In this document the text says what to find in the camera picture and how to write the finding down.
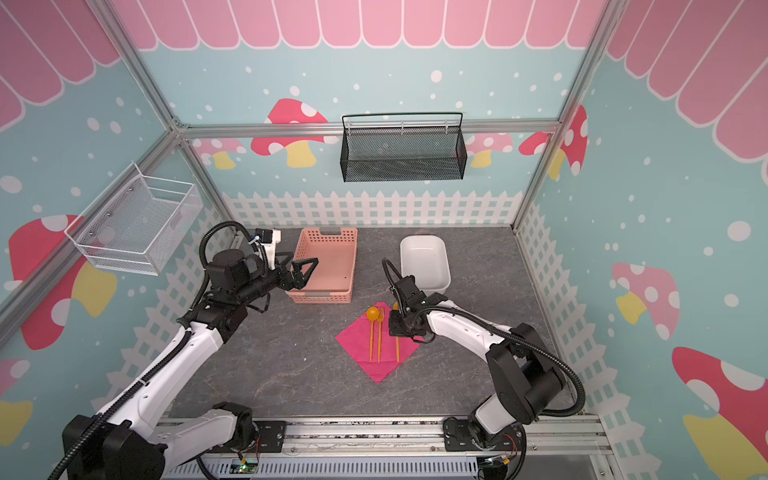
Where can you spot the yellow plastic spoon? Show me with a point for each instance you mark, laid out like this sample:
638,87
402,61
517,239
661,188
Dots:
373,315

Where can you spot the pink perforated plastic basket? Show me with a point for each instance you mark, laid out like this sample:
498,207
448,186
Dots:
331,282

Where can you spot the white wire mesh wall basket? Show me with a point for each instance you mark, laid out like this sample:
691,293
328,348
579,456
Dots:
136,225

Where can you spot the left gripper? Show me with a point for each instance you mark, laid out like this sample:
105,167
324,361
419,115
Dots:
298,280

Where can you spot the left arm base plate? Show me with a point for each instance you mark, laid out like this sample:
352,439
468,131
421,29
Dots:
268,437

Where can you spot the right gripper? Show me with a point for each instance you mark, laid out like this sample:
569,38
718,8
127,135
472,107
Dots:
400,324

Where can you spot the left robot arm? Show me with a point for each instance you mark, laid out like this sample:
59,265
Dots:
123,439

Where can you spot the white oval plastic tub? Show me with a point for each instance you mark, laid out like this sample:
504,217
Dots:
425,258

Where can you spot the black wire mesh wall basket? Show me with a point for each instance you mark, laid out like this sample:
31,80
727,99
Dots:
399,147

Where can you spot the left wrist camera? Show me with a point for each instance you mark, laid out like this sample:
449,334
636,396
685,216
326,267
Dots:
267,241

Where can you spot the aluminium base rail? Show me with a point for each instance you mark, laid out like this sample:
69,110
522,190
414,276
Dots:
420,436

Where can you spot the magenta paper napkin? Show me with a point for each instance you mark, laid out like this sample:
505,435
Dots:
355,338

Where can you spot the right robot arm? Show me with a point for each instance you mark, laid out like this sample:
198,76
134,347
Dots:
529,380

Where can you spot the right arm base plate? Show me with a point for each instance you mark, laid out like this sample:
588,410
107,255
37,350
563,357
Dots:
465,435

